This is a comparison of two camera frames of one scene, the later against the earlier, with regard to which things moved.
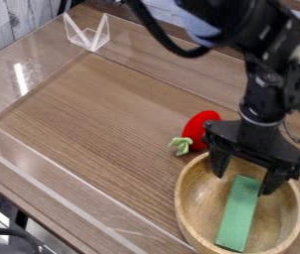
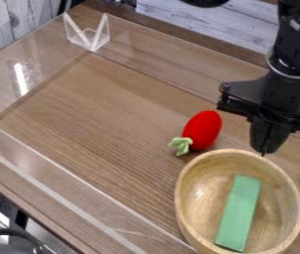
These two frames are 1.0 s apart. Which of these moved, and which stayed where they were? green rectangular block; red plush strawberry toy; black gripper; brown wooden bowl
Moved: black gripper
Stayed: green rectangular block; red plush strawberry toy; brown wooden bowl
